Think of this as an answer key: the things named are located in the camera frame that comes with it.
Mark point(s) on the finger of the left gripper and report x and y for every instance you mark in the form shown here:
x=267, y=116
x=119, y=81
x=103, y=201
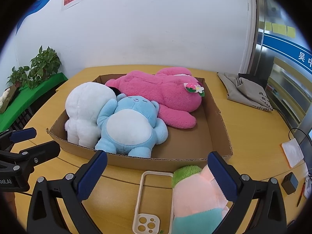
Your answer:
x=10, y=137
x=43, y=153

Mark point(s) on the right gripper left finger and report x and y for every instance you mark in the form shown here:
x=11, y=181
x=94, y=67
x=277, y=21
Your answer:
x=44, y=213

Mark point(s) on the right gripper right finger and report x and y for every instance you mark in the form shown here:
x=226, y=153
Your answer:
x=269, y=213

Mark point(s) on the pink pig plush toy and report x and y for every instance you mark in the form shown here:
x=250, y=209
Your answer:
x=198, y=202

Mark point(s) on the beige phone case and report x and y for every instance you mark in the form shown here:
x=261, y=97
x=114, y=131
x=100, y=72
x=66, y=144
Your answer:
x=153, y=213

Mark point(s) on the blue plush toy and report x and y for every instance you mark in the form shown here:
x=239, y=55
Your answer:
x=130, y=126

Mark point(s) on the red pen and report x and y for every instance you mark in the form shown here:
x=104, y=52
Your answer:
x=301, y=194

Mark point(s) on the black charger block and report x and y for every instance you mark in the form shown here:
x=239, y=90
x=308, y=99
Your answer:
x=290, y=183

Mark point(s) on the green covered side table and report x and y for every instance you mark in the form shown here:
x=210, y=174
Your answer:
x=26, y=97

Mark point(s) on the small potted plant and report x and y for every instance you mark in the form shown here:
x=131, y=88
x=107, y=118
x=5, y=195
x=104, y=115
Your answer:
x=18, y=76

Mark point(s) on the white orange pad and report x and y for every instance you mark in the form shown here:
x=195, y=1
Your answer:
x=292, y=152

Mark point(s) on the white plush toy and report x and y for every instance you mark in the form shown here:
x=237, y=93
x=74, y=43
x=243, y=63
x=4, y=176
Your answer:
x=82, y=106

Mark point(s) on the green potted plant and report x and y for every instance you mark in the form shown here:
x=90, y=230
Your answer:
x=43, y=66

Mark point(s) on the brown cardboard box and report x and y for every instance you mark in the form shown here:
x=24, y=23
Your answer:
x=182, y=147

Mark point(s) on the grey cloth bag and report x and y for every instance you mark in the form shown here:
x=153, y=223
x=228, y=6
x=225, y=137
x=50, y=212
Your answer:
x=245, y=92

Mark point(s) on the blue door banner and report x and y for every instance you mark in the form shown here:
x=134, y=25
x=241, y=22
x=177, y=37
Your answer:
x=296, y=53

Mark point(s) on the yellow sticky notes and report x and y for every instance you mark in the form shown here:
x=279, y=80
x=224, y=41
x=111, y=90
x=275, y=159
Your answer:
x=276, y=29

